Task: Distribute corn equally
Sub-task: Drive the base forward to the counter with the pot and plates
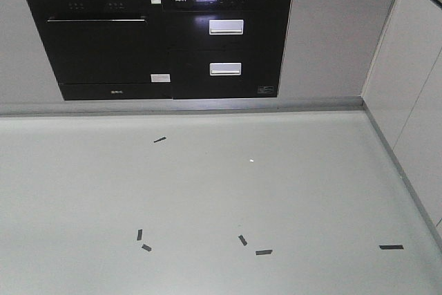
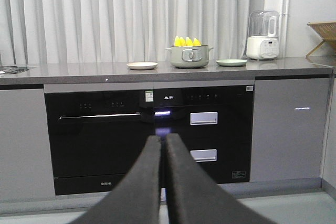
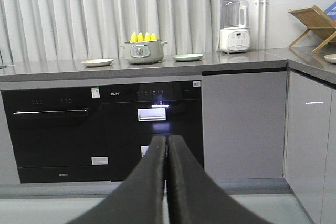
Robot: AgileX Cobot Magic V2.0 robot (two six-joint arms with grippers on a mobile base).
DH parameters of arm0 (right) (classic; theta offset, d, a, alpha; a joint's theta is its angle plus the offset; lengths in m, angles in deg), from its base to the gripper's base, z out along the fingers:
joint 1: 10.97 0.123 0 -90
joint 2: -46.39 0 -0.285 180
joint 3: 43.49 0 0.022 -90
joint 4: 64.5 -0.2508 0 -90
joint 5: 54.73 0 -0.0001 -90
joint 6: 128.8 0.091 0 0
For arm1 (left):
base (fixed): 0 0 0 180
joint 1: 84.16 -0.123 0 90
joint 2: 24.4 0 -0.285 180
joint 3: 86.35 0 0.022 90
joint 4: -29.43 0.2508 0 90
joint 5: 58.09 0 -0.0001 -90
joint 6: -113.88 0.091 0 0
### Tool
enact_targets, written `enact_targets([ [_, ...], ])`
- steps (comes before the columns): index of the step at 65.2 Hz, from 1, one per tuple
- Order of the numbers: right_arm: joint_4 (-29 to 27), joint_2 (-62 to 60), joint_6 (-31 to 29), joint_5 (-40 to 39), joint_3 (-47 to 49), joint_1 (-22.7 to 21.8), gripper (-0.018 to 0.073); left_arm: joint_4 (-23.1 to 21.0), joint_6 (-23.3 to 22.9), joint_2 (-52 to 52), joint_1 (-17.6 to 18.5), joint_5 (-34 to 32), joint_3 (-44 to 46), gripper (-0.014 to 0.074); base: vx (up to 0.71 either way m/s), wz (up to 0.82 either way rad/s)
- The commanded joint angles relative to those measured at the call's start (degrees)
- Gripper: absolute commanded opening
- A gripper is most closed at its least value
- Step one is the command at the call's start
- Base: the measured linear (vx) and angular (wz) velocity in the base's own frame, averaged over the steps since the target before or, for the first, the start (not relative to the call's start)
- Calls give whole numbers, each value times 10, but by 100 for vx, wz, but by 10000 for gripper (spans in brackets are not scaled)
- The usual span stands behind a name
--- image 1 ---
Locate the black tape strip top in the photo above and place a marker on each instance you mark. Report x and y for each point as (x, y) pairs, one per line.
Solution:
(160, 139)

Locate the black tape strip left upright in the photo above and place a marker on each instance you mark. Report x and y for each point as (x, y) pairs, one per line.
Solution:
(139, 234)

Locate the black tape strip centre flat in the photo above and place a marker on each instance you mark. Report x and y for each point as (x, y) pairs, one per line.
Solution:
(264, 252)

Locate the black tape strip centre upright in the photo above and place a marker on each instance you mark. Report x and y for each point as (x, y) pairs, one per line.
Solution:
(243, 240)

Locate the white side cabinet panel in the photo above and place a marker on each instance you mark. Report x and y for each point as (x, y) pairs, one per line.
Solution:
(403, 95)

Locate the silver drawer handle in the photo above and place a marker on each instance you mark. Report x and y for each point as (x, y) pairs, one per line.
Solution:
(226, 27)
(225, 69)

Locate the black tape strip upright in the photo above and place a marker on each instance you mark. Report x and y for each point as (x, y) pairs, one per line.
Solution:
(243, 240)
(139, 234)

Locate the silver lower drawer handle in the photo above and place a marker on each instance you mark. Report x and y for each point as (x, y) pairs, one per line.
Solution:
(225, 69)

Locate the black disinfection cabinet appliance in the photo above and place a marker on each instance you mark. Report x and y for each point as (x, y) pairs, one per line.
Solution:
(259, 49)

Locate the black tape strip left lower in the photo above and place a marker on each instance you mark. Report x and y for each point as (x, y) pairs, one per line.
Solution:
(146, 247)

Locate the grey cabinet door right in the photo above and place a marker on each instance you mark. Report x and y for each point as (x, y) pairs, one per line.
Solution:
(329, 47)

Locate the silver upper drawer handle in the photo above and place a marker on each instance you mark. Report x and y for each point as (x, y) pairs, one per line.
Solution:
(226, 27)

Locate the grey cabinet door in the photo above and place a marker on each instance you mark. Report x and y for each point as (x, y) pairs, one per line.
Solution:
(329, 47)
(26, 73)

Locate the black tape strip right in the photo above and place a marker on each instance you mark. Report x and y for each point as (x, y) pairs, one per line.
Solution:
(391, 247)

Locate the grey cabinet door left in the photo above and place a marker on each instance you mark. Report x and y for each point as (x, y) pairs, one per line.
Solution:
(26, 73)

